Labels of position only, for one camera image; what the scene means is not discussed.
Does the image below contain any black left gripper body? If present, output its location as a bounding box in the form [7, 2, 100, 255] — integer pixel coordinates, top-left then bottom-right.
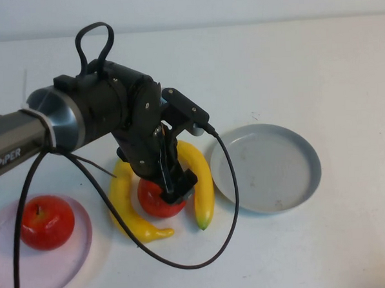
[114, 117, 186, 187]

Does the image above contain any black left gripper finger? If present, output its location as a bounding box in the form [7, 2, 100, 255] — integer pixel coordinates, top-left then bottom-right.
[176, 168, 200, 197]
[160, 181, 187, 206]

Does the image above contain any yellow banana green tip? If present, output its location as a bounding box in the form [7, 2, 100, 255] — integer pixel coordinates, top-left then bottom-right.
[175, 139, 216, 233]
[106, 155, 175, 245]

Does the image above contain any red apple without stem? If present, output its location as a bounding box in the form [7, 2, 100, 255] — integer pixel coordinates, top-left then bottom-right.
[136, 175, 188, 220]

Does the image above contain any red apple with stem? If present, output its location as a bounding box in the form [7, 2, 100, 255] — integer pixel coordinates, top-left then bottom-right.
[19, 193, 77, 253]

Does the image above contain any grey round plate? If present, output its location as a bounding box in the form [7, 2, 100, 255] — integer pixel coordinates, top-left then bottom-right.
[208, 120, 324, 218]

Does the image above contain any pink round plate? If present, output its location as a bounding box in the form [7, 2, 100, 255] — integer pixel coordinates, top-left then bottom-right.
[0, 191, 96, 288]

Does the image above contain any black camera cable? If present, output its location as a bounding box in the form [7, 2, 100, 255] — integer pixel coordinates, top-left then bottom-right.
[6, 122, 245, 288]

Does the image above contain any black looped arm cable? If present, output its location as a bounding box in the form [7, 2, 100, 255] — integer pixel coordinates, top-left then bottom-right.
[74, 21, 117, 77]

